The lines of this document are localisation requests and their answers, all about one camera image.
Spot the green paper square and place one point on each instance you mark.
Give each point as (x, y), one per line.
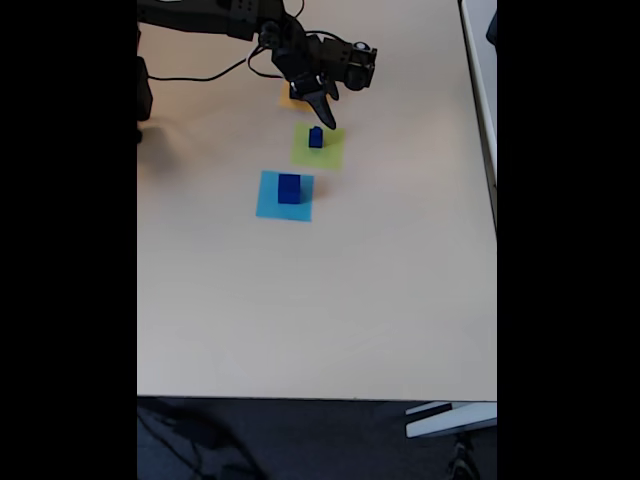
(332, 155)

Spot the white table foot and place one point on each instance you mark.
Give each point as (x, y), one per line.
(450, 420)

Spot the small blue cube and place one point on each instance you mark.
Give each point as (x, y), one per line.
(315, 141)

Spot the dark blue object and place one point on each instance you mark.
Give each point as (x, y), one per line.
(492, 27)

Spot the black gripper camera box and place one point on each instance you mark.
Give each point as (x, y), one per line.
(350, 62)

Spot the light blue paper square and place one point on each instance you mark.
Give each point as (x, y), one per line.
(267, 205)

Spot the medium blue cube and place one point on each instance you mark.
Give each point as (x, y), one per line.
(289, 190)

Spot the white neighbouring table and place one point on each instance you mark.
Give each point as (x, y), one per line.
(482, 90)

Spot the orange paper square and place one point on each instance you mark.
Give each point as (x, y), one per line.
(286, 100)

